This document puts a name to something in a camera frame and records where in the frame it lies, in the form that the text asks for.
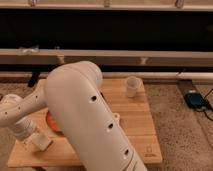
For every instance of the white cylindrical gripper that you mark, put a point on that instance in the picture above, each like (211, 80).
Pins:
(23, 128)

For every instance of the white rectangular sponge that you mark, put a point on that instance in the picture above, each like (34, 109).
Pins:
(41, 141)

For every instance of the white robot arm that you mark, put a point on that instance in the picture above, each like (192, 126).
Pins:
(72, 94)

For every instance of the white ceramic cup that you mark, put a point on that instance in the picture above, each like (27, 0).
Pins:
(132, 85)

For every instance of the orange bowl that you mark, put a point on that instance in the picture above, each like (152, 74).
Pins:
(52, 123)

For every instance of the wooden table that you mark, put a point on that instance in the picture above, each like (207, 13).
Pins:
(135, 119)

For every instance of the blue power adapter box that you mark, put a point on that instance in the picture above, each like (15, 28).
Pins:
(195, 100)

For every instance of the grey metal rail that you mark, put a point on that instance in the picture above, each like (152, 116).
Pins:
(107, 57)

